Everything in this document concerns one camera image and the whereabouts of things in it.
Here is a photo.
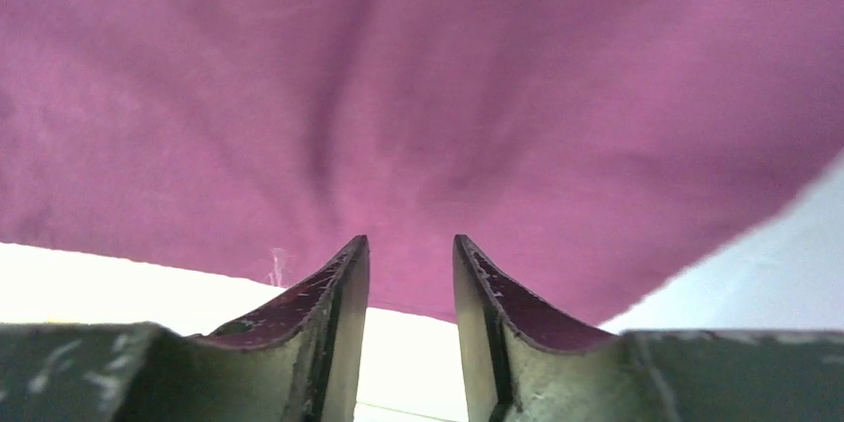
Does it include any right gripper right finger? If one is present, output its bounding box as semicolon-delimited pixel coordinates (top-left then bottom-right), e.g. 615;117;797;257
453;235;625;421

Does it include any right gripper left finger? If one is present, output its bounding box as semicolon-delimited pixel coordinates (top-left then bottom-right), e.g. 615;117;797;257
191;235;369;421

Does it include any purple cloth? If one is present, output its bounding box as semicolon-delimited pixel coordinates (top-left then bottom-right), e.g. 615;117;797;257
1;0;843;322

